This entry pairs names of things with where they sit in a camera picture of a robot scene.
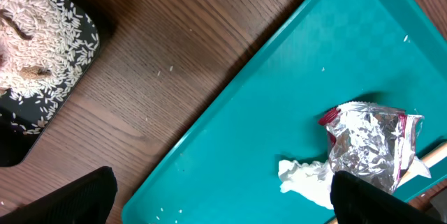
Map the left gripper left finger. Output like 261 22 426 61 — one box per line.
1 166 118 224

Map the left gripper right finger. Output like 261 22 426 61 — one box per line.
330 171 442 224

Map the white tissue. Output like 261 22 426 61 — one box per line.
277 156 432 210

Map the foil snack wrapper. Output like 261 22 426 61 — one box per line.
318 101 431 194

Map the wooden chopstick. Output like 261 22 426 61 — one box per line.
328 142 447 224

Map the black plastic tray bin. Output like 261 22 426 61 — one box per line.
0 0 102 167

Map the pile of rice and peanuts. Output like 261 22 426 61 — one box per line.
0 0 100 135

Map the teal plastic serving tray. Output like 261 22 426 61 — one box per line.
122 0 446 223

